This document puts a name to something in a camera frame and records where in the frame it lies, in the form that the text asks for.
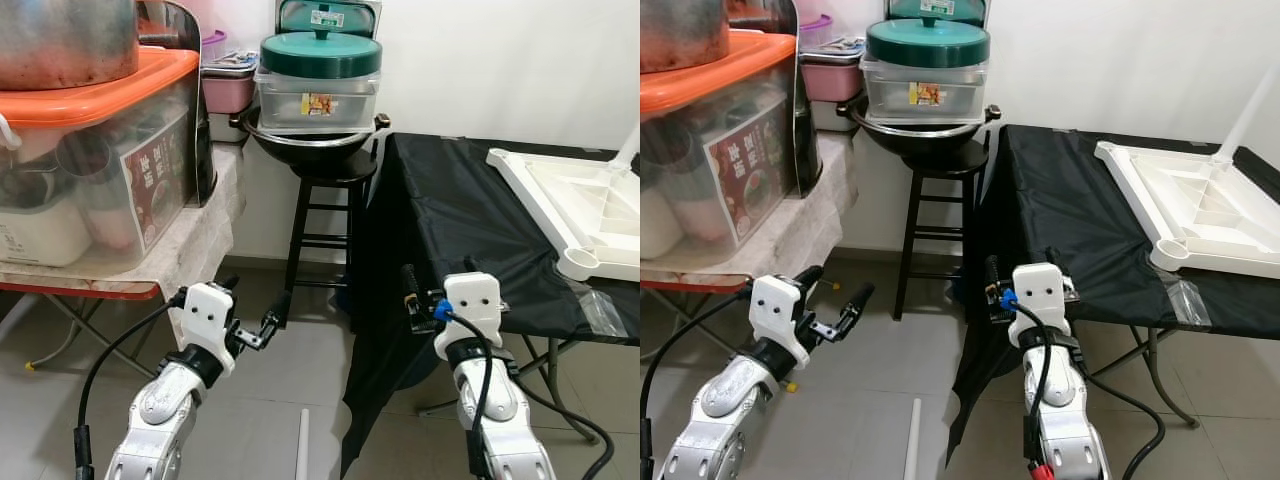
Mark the white plastic table top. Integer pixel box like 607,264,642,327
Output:
487,148,640,281
1093,140,1280,273

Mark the beige cloth-covered stand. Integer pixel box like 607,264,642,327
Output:
640,135,859,291
0,145,246,301

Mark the black floor cloth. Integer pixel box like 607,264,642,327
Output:
340,132,640,476
945,123,1280,466

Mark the black wooden stool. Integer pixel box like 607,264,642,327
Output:
285,165,386,296
893,150,996,321

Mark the clear tape strip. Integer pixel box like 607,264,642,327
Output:
1165,275,1213,329
575,285,629,339

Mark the black glossy bag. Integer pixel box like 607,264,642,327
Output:
135,0,216,206
730,0,823,196

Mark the orange-lidded storage box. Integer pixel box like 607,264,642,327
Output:
0,45,201,279
640,30,801,266

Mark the black wok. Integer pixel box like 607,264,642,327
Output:
235,108,391,169
838,100,1001,161

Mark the pink plastic tub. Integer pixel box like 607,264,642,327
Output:
803,62,863,103
203,72,256,114

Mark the clear plastic container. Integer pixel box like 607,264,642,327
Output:
862,58,991,123
255,68,383,131

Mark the green pot with lid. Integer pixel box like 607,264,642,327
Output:
866,18,991,69
260,28,383,79

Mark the metal pot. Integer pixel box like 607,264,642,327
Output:
0,0,139,91
640,0,731,76

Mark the printed cardboard box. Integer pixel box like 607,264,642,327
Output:
278,0,383,36
888,0,989,26

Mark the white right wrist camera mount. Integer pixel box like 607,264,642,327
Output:
1008,262,1071,349
432,272,504,361

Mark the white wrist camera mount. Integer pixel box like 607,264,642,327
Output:
1008,262,1071,349
432,272,504,361
170,282,241,376
745,272,813,369

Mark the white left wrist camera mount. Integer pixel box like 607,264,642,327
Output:
745,272,813,369
170,282,241,376

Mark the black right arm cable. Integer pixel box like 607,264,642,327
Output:
1005,288,1169,480
435,300,616,480

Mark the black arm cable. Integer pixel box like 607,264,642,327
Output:
640,285,756,480
72,290,191,480
435,300,616,480
1005,288,1169,480

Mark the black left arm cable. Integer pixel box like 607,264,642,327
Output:
72,290,191,480
640,285,756,480

